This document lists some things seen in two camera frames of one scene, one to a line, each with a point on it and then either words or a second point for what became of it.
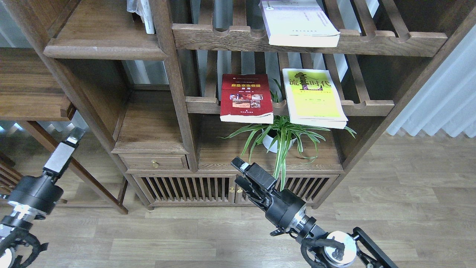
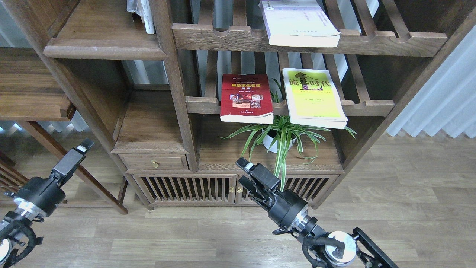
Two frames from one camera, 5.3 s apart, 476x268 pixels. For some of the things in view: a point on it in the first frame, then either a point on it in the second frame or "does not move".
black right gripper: (282, 207) does not move
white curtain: (447, 101) does not move
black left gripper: (39, 194) to (37, 197)
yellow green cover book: (314, 98) does not move
